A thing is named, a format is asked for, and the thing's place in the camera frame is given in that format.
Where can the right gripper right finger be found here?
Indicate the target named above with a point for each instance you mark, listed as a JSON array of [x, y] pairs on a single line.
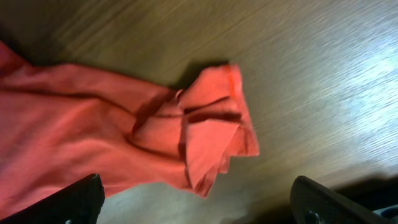
[[312, 202]]

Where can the orange printed t-shirt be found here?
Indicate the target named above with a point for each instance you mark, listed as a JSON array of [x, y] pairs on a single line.
[[61, 123]]

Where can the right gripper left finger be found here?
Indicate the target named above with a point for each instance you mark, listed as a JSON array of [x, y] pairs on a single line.
[[79, 203]]

